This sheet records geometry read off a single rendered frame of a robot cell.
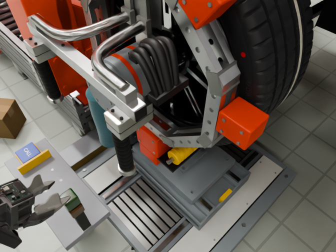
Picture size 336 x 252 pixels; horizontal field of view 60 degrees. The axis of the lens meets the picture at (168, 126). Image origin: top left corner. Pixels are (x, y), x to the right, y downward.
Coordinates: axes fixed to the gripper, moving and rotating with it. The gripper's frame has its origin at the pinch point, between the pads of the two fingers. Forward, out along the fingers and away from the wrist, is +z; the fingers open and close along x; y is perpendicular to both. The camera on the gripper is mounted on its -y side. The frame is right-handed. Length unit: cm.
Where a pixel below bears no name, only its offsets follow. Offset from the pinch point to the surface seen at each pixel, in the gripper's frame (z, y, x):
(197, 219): 58, -33, -21
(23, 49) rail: 51, -9, 107
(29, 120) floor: 52, -52, 98
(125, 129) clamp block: 2.9, 27.8, -13.9
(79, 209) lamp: 5.5, -7.1, -3.1
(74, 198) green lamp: 3.3, -1.7, -2.7
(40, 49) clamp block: 5.5, 30.2, 20.0
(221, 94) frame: 20.2, 37.2, -23.0
